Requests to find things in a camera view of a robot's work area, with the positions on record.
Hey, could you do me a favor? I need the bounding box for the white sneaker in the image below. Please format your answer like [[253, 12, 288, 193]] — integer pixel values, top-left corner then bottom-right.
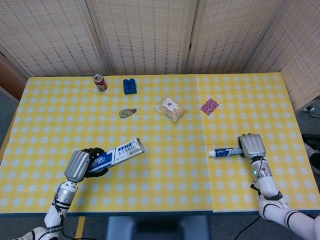
[[305, 143, 320, 176], [303, 104, 320, 118]]

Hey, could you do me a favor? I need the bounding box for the grey correction tape dispenser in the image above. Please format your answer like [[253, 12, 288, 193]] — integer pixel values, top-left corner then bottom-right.
[[118, 107, 138, 118]]

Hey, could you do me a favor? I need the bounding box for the yellow white checkered tablecloth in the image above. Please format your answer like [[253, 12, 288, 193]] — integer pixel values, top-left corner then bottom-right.
[[0, 73, 320, 215]]

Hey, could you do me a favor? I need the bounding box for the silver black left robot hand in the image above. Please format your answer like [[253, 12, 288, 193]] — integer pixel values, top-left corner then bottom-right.
[[64, 147, 110, 182]]

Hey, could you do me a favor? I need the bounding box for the brown wooden cabinet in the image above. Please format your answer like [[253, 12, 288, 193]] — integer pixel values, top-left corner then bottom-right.
[[0, 52, 27, 101]]

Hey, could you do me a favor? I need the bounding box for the pink patterned square packet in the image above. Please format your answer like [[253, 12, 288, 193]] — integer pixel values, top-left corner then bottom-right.
[[199, 97, 220, 116]]

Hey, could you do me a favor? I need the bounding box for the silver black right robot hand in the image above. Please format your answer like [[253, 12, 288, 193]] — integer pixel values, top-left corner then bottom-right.
[[237, 133, 267, 160]]

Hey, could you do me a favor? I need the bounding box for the red cartoon drink can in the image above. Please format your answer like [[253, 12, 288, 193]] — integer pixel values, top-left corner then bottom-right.
[[93, 73, 109, 93]]

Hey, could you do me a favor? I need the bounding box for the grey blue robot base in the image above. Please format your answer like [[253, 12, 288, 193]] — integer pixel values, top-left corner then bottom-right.
[[106, 215, 212, 240]]

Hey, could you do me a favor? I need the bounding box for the blue and white toothpaste tube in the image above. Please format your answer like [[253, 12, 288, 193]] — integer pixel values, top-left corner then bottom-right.
[[208, 146, 244, 159]]

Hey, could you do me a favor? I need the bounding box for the woven folding screen panel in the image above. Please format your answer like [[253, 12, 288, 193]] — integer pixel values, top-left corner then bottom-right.
[[184, 0, 292, 75], [84, 0, 200, 76], [0, 0, 112, 78], [243, 0, 320, 112]]

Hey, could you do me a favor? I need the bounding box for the blue plastic building block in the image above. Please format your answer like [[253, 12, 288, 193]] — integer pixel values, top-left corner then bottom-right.
[[122, 78, 138, 96]]

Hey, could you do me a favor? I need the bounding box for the clear bag of snacks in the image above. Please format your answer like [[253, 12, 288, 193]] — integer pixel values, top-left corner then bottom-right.
[[152, 95, 188, 123]]

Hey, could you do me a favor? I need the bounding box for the blue and white toothpaste box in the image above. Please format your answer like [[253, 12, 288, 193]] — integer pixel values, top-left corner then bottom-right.
[[88, 137, 146, 174]]

